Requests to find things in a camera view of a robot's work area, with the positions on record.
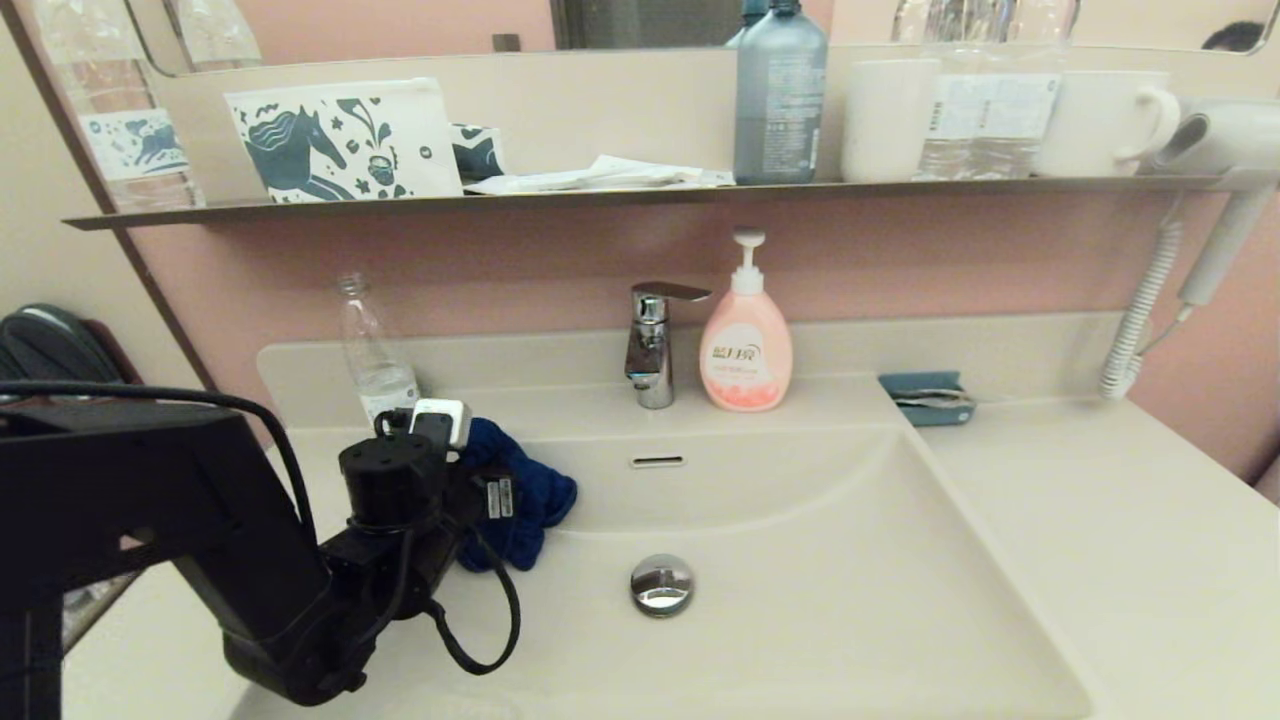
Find blue terry cloth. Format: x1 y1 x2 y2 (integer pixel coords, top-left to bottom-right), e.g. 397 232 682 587
455 417 579 574

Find chrome sink faucet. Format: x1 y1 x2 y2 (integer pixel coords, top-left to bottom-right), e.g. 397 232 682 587
625 282 713 410

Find beige moulded sink basin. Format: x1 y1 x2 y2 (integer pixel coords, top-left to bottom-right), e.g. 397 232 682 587
230 375 1096 720

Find small clear water bottle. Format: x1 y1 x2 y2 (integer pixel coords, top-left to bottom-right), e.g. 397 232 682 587
338 272 421 426

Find chrome drain stopper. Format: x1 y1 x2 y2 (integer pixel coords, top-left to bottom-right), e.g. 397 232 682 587
630 553 696 618

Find pink soap pump bottle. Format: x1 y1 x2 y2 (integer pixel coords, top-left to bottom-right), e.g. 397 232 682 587
698 228 794 413

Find small blue print pouch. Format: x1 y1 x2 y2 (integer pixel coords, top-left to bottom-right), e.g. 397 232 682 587
450 122 508 183

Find white paper packets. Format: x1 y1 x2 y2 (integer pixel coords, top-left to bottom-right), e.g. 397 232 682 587
463 155 736 195

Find large horse print pouch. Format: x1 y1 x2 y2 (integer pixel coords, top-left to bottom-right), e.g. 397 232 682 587
223 78 466 204

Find teal blue box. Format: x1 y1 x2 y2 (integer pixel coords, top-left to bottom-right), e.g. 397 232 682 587
878 372 978 428

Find grey toiletry bottle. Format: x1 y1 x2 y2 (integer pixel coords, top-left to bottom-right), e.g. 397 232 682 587
733 0 829 185

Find white hair dryer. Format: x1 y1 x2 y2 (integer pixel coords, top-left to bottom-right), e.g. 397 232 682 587
1150 98 1280 307

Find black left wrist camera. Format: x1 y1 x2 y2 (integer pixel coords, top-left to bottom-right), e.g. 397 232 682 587
338 397 473 533

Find black looped camera cable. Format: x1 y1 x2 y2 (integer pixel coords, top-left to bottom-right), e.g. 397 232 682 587
425 525 523 676

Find dark metal wall shelf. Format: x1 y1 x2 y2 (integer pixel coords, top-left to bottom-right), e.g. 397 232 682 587
62 176 1280 231

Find wall mirror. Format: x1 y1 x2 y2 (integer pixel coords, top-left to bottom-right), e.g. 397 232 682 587
125 0 1280 76

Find white handleless cup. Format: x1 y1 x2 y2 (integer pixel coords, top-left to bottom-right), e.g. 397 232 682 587
840 58 941 183

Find white coiled dryer cord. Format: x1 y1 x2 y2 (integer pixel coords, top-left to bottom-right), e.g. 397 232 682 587
1098 220 1196 401

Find white mug with handle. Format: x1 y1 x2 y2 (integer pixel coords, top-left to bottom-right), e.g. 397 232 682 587
1035 70 1183 179

